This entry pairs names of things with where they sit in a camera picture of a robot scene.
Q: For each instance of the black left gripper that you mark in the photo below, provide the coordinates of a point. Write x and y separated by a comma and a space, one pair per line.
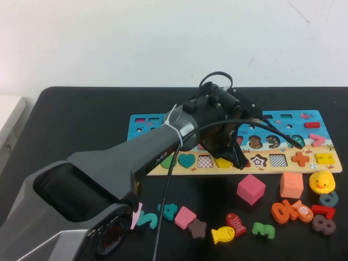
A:
217, 114

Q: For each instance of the yellow pentagon puzzle piece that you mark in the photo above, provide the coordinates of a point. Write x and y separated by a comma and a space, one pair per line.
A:
223, 163

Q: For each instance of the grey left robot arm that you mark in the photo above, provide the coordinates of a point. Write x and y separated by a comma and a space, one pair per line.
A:
81, 168

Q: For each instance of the red triangle puzzle piece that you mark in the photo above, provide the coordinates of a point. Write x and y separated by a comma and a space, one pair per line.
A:
247, 164

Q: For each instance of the pink number five piece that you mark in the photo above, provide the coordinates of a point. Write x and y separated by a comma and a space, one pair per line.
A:
201, 147

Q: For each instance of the teal heart puzzle piece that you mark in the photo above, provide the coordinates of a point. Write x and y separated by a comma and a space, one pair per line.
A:
186, 161

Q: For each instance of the orange plus sign piece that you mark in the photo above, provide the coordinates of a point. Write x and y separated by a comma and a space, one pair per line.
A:
301, 159

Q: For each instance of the green round puzzle piece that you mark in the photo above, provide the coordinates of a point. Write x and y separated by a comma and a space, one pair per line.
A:
166, 162

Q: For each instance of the colourful wooden number puzzle board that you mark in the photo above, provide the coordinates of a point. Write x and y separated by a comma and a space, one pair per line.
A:
296, 125

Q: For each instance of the pink trapezoid puzzle piece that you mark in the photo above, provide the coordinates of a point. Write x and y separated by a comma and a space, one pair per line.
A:
185, 217

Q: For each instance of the brown star puzzle piece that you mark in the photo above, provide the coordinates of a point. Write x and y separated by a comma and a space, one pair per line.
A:
197, 229

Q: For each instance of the green number three piece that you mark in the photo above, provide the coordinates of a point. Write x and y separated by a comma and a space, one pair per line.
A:
267, 231

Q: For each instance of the teal number four piece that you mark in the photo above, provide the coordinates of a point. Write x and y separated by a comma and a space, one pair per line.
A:
171, 212

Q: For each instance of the pink greater-than sign piece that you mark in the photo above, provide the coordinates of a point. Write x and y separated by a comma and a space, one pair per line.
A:
320, 140

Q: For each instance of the yellow equals sign piece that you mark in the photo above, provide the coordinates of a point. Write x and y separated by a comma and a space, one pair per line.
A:
324, 161

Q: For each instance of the blue-grey number nine piece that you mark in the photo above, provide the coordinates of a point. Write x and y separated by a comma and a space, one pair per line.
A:
333, 201

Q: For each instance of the red number seven piece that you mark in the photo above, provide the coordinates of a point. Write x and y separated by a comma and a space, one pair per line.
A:
330, 211

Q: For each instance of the brown number eight piece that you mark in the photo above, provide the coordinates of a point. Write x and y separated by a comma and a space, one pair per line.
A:
323, 229

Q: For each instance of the pale pink puzzle piece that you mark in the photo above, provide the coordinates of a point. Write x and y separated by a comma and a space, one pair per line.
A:
136, 217

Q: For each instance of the magenta foam cube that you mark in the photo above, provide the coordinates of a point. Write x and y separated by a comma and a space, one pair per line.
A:
250, 190

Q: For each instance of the salmon foam cube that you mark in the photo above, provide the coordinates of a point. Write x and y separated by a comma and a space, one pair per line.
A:
291, 186

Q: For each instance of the red wooden fish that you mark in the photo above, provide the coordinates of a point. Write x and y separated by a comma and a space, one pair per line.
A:
236, 223

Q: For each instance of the white zip tie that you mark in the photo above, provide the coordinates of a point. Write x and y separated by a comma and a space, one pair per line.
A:
174, 127

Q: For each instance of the yellow wooden fish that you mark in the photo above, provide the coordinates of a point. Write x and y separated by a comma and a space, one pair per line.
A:
224, 234

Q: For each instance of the orange wooden fish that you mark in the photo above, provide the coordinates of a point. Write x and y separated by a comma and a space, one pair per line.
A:
305, 213

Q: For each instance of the yellow rubber duck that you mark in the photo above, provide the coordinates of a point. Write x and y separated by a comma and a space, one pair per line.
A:
322, 180

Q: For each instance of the white side furniture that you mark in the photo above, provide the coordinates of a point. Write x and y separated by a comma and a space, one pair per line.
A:
11, 117

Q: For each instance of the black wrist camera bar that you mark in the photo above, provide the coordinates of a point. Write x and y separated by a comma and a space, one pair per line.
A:
246, 103

